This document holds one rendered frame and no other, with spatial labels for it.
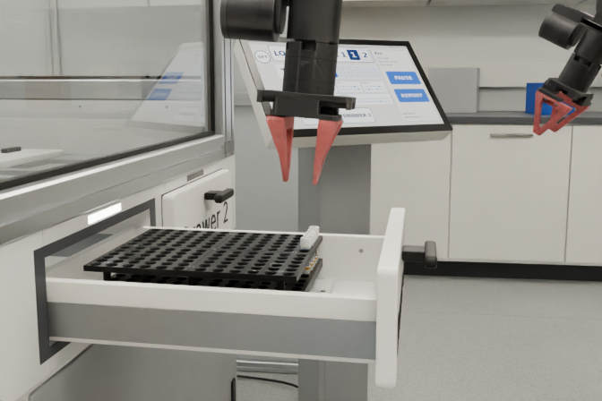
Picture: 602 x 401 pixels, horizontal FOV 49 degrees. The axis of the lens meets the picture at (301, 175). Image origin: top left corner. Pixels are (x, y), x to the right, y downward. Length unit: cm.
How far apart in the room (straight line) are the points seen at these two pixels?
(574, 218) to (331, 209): 230
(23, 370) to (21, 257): 11
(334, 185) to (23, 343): 116
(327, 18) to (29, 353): 44
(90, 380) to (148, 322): 16
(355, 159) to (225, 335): 115
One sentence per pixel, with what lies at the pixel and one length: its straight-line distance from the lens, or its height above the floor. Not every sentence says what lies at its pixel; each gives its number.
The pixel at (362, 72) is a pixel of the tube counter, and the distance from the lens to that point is 175.
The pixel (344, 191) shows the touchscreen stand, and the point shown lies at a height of 80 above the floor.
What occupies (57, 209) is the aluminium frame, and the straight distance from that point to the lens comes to 70.
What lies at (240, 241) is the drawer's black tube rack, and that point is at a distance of 79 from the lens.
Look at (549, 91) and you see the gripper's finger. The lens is 130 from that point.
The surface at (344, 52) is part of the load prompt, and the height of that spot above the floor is 116.
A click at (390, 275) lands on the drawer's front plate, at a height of 92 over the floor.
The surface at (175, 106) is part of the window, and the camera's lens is 105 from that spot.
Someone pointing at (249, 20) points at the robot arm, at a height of 115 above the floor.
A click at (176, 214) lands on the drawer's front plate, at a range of 96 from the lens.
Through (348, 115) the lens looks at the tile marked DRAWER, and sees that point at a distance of 163.
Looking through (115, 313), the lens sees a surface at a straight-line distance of 68.
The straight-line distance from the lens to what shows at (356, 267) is 85.
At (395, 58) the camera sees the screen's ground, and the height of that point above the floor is 115.
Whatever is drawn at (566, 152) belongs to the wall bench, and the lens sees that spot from 378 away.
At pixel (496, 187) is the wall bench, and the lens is 373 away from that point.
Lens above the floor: 109
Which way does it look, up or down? 8 degrees down
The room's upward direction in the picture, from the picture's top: straight up
